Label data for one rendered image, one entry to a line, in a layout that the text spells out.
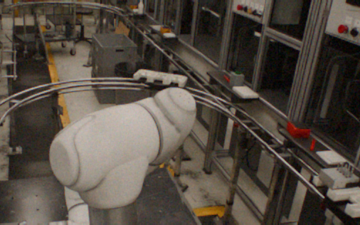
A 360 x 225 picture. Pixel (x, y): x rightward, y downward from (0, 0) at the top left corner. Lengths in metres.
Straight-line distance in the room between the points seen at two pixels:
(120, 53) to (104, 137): 3.92
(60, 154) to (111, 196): 0.12
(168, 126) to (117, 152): 0.14
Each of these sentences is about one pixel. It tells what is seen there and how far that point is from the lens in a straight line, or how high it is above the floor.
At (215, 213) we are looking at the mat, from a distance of 3.15.
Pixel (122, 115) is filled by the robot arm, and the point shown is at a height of 1.51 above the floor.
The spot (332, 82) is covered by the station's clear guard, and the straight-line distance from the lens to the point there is 2.28.
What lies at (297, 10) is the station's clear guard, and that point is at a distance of 2.53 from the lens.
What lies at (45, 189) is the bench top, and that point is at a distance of 2.07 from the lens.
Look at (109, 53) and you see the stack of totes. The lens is 4.63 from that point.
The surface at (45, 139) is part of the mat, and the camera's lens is 4.00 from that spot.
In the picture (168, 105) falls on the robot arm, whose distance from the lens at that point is 0.84.
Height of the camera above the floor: 1.83
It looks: 25 degrees down
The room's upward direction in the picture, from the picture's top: 4 degrees clockwise
